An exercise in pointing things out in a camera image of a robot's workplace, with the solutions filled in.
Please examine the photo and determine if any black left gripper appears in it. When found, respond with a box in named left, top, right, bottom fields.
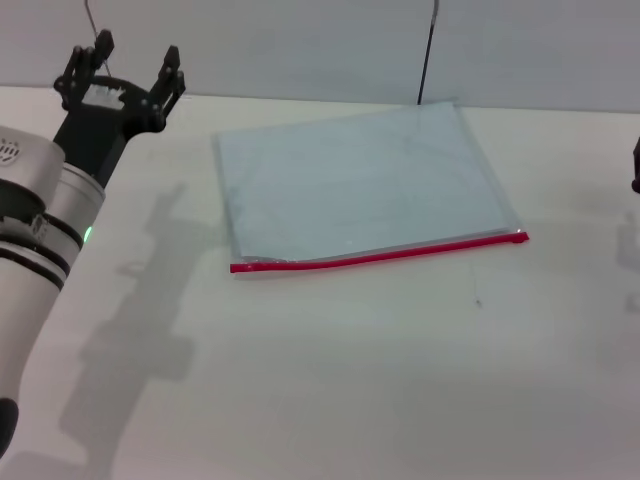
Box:
left=51, top=29, right=188, bottom=189

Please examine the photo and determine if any clear red-zipper document bag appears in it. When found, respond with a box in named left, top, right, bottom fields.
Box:
left=214, top=97, right=531, bottom=277

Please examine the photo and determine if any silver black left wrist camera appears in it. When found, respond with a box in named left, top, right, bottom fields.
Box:
left=0, top=124, right=67, bottom=222

